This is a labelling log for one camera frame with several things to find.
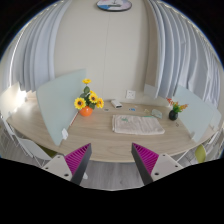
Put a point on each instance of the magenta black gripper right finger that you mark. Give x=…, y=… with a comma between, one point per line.
x=153, y=166

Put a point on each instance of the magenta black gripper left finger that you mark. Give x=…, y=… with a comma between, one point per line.
x=71, y=167

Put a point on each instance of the beige towel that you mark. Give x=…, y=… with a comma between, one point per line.
x=137, y=125

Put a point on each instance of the yellow-green chair right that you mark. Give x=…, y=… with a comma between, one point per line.
x=200, y=154

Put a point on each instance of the grey-green small pouch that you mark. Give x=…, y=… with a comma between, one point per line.
x=156, y=113

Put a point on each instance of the white chair left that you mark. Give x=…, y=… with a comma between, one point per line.
x=29, y=147

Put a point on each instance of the small plant in black vase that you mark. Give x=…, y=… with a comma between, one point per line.
x=176, y=109

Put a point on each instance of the sunflower bouquet in orange vase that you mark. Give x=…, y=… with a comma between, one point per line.
x=88, y=100

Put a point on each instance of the frosted left desk divider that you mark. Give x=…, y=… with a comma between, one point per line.
x=56, y=103

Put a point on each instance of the frosted desk divider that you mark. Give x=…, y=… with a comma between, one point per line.
x=56, y=103
x=199, y=115

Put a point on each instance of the frosted right desk divider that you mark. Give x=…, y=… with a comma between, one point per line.
x=199, y=115

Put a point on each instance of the small white box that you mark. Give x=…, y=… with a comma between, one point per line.
x=116, y=104

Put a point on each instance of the left grey curtain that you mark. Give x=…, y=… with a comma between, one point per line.
x=29, y=58

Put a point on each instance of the grey curtain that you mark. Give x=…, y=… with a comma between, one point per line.
x=180, y=55
x=29, y=58

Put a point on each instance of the right grey curtain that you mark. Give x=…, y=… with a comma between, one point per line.
x=180, y=55

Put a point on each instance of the white wall socket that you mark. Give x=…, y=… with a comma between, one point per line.
x=130, y=94

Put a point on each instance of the round wall clock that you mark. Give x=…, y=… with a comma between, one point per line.
x=114, y=5

